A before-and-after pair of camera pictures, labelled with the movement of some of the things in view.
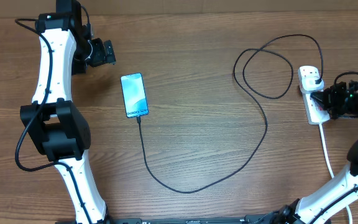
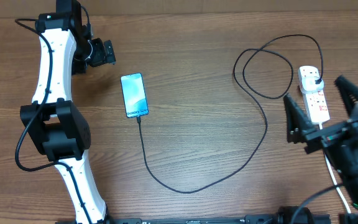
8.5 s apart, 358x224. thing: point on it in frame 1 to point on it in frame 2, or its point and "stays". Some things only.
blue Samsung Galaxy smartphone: [134, 95] stays
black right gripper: [328, 98] to [296, 127]
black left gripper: [102, 57] stays
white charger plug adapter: [308, 83] stays
